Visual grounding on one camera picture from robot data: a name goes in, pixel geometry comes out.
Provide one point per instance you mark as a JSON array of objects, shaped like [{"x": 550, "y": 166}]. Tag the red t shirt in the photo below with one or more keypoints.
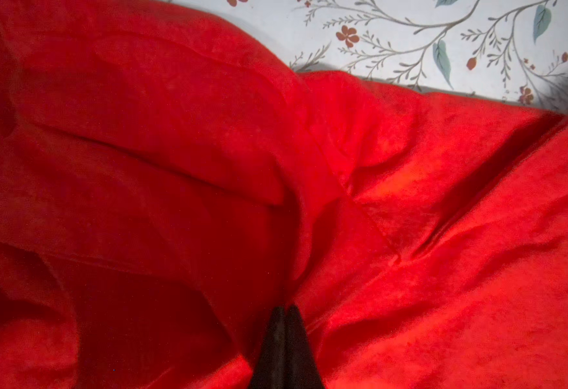
[{"x": 168, "y": 186}]

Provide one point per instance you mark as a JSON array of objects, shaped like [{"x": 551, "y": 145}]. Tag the floral table cloth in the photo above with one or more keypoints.
[{"x": 300, "y": 59}]

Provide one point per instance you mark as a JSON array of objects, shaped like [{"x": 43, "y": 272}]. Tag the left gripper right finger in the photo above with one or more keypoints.
[{"x": 301, "y": 371}]

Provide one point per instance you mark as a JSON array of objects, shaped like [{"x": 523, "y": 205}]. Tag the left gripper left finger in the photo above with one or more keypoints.
[{"x": 269, "y": 370}]

